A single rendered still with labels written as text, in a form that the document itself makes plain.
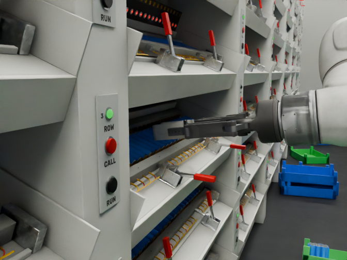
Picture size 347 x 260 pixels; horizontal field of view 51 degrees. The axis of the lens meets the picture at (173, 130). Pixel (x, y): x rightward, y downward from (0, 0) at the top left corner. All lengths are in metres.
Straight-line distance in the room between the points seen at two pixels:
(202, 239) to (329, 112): 0.43
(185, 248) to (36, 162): 0.49
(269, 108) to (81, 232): 0.37
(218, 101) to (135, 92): 0.58
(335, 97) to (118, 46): 0.34
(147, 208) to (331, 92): 0.33
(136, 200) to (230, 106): 0.61
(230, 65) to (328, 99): 0.45
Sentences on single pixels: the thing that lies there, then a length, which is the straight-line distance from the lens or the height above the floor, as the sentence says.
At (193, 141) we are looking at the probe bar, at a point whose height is 0.57.
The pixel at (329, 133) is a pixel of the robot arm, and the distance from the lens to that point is 0.60.
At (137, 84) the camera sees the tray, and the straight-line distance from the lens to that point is 0.45.
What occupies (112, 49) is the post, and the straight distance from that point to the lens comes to 0.39.
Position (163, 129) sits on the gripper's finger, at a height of 0.61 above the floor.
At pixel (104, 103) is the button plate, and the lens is 0.37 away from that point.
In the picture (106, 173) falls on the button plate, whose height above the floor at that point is 0.61.
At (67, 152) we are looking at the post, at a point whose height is 0.64.
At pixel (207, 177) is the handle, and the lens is 0.59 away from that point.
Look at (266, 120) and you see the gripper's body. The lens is 0.61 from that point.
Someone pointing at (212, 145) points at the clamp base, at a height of 0.55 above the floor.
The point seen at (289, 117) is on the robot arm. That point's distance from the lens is 0.60.
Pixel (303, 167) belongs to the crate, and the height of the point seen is 0.12.
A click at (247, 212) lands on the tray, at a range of 1.52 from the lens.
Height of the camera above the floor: 0.72
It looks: 9 degrees down
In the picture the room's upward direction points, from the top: straight up
